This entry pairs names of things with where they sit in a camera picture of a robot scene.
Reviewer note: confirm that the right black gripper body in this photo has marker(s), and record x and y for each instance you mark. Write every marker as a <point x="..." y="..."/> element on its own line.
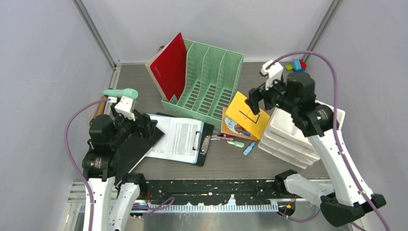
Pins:
<point x="275" y="96"/>

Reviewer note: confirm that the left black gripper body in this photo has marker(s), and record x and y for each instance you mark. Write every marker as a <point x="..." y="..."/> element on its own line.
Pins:
<point x="126" y="126"/>

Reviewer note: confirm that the yellow book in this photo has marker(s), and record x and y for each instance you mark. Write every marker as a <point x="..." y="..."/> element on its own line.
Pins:
<point x="241" y="113"/>

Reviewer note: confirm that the black book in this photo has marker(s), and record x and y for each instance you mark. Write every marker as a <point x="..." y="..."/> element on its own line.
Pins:
<point x="132" y="152"/>

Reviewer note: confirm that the orange illustrated book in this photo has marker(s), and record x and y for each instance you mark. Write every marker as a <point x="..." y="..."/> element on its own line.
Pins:
<point x="230" y="127"/>

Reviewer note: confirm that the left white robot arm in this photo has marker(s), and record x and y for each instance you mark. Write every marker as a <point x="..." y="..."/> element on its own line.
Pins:
<point x="110" y="198"/>

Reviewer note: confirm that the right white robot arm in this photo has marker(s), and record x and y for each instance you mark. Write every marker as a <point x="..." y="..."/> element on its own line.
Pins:
<point x="349" y="198"/>

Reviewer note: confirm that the mint green microphone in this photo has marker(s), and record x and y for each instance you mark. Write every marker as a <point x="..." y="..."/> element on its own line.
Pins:
<point x="131" y="93"/>

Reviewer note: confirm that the colourful toy blocks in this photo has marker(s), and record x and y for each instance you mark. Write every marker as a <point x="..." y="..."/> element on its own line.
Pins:
<point x="297" y="65"/>

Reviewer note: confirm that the white drawer organizer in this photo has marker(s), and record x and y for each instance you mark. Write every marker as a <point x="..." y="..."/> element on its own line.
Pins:
<point x="285" y="141"/>

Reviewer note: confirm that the green file organizer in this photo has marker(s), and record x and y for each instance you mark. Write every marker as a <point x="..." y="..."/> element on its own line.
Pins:
<point x="212" y="79"/>

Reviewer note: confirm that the green highlighter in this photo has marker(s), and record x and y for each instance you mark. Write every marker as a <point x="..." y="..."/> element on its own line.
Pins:
<point x="236" y="143"/>

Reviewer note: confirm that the black clipboard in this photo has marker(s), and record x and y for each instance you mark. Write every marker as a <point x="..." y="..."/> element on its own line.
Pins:
<point x="204" y="142"/>

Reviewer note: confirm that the pink pen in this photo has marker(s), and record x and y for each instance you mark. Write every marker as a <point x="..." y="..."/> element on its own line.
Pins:
<point x="214" y="137"/>

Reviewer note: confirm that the red notebook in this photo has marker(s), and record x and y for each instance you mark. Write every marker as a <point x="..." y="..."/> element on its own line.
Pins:
<point x="168" y="69"/>

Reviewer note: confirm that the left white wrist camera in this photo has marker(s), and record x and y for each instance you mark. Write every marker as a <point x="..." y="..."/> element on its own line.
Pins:
<point x="126" y="107"/>

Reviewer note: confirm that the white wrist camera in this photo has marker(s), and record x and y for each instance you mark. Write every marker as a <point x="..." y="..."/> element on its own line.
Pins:
<point x="126" y="107"/>
<point x="271" y="71"/>

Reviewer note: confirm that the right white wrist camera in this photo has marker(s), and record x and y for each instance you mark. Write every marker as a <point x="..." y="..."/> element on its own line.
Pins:
<point x="271" y="71"/>

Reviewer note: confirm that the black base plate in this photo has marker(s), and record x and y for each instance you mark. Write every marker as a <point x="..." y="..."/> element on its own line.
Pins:
<point x="209" y="192"/>

